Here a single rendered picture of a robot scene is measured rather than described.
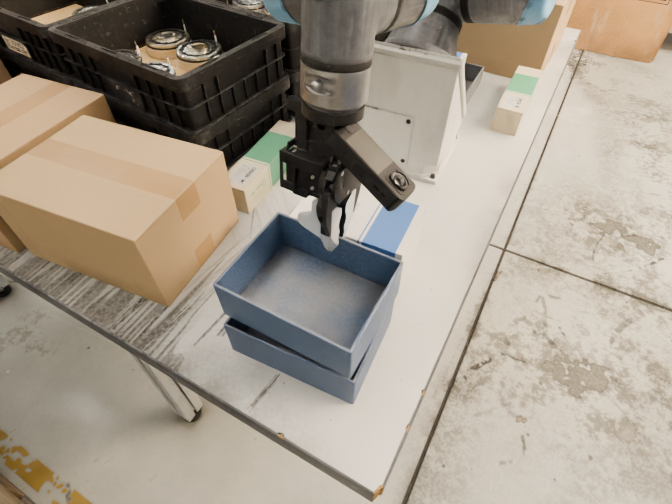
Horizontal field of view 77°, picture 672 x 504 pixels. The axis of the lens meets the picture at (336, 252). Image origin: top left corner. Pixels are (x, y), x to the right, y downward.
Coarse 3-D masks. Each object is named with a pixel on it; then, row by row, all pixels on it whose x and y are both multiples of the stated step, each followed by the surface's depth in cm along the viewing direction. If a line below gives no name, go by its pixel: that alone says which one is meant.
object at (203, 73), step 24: (192, 0) 97; (72, 24) 89; (72, 48) 84; (96, 48) 80; (240, 48) 80; (264, 48) 85; (144, 72) 75; (168, 72) 74; (192, 72) 74; (216, 72) 77
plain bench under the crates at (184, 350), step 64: (448, 192) 87; (0, 256) 76; (448, 256) 76; (128, 320) 67; (192, 320) 67; (448, 320) 67; (192, 384) 60; (256, 384) 60; (384, 384) 60; (320, 448) 54; (384, 448) 54
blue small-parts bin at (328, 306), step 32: (288, 224) 62; (256, 256) 60; (288, 256) 65; (320, 256) 64; (352, 256) 60; (384, 256) 56; (224, 288) 53; (256, 288) 61; (288, 288) 61; (320, 288) 61; (352, 288) 61; (384, 288) 61; (256, 320) 54; (288, 320) 50; (320, 320) 57; (352, 320) 57; (320, 352) 51; (352, 352) 47
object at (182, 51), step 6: (186, 42) 98; (192, 42) 98; (210, 42) 98; (216, 42) 98; (180, 48) 96; (186, 48) 96; (210, 48) 96; (216, 48) 96; (180, 54) 94; (186, 54) 94; (192, 54) 94; (198, 54) 94; (204, 54) 94; (210, 54) 94; (216, 54) 94; (192, 60) 93; (198, 60) 93
